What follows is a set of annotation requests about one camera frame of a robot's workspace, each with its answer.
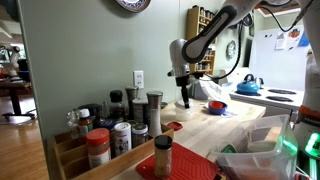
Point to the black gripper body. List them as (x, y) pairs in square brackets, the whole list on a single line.
[(183, 81)]

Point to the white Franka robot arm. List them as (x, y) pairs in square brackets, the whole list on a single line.
[(206, 33)]

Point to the grey box holder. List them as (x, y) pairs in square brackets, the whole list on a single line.
[(198, 92)]

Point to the clear round lunch box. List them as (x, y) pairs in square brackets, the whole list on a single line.
[(184, 114)]

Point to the small red lid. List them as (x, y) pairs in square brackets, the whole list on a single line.
[(174, 126)]

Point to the blue bowl with orange lid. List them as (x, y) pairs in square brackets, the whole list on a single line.
[(217, 108)]

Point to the grey canister with white lid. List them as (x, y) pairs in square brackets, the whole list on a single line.
[(140, 110)]

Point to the glass jar with dark lid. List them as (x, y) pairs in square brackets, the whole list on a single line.
[(139, 135)]

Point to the spice jar with black lid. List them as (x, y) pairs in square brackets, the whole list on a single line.
[(163, 156)]

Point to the green round lid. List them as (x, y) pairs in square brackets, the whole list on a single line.
[(228, 149)]

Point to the jar with blue lid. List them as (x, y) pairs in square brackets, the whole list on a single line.
[(106, 124)]

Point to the spice jar with red lid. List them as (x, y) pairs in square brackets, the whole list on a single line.
[(98, 148)]

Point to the small dark dish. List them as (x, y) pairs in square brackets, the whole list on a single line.
[(164, 105)]

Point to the large white crumpled bag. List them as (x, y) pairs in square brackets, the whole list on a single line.
[(213, 89)]

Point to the tall steel pepper mill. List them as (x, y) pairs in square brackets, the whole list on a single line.
[(155, 115)]

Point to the small white paper towel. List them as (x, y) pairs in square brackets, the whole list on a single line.
[(230, 114)]

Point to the dark steel pepper mill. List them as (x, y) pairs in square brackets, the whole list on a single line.
[(131, 96)]

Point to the blue tea kettle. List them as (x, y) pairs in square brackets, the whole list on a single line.
[(248, 87)]

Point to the red silicone mat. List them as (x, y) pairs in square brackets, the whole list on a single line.
[(186, 165)]

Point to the glass bottle with black cap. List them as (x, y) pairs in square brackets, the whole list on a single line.
[(116, 106)]

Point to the white electric stove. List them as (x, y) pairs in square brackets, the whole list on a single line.
[(263, 98)]

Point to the white printed spice shaker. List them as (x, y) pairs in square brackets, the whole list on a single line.
[(122, 139)]

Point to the white round container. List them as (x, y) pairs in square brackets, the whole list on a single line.
[(261, 146)]

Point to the black stove burner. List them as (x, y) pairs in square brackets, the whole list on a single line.
[(282, 91), (279, 98)]

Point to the wooden spice crate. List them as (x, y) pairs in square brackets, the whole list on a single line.
[(120, 165)]

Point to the dark squat jar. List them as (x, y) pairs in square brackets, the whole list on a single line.
[(90, 109)]

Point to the white refrigerator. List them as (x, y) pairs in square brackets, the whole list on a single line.
[(276, 63)]

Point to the clear plastic storage bin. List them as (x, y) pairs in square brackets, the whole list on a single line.
[(266, 163)]

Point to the small bottle with white cap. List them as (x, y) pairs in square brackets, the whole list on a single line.
[(85, 123)]

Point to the white paper sheet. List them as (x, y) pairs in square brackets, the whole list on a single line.
[(281, 40)]

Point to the clear glass shaker bottle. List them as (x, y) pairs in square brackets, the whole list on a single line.
[(72, 122)]

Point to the orange fridge magnet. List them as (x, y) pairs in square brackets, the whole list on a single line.
[(294, 33)]

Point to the blue paper sheet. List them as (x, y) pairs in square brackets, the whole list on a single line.
[(303, 40)]

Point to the dark wooden table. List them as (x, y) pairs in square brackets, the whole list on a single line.
[(15, 88)]

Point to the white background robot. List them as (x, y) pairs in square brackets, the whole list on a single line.
[(12, 60)]

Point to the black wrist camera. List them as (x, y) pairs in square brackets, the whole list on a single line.
[(197, 74)]

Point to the wooden wall spice rack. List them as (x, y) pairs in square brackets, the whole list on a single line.
[(195, 20), (206, 65)]

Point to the white wall outlet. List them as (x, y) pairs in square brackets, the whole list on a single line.
[(138, 79)]

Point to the round wall clock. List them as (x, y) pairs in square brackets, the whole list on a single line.
[(231, 50)]

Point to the decorative blue wall plate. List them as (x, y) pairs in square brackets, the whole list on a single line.
[(133, 4)]

